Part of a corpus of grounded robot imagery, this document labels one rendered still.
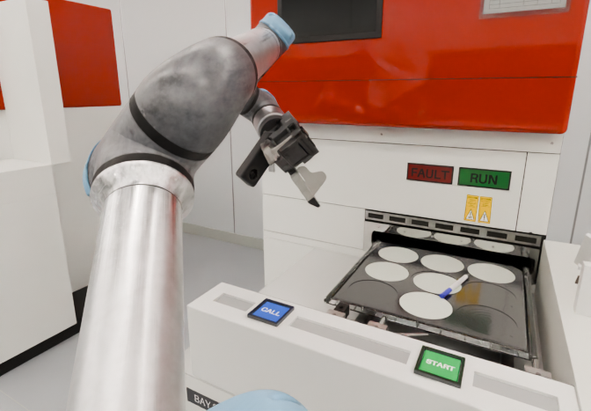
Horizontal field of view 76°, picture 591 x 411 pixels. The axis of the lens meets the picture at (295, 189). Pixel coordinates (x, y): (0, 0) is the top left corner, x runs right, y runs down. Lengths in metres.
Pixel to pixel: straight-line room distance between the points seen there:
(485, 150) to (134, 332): 0.90
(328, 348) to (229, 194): 2.85
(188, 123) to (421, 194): 0.77
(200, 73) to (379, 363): 0.43
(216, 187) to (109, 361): 3.13
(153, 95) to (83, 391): 0.28
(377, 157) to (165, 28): 2.86
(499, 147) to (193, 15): 2.84
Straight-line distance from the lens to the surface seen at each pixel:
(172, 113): 0.44
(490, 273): 1.02
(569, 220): 2.65
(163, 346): 0.34
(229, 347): 0.67
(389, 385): 0.56
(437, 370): 0.57
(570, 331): 0.73
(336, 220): 1.19
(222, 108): 0.45
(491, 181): 1.06
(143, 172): 0.45
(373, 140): 1.10
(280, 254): 1.33
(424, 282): 0.91
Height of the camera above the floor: 1.31
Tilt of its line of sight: 14 degrees down
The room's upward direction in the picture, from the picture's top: straight up
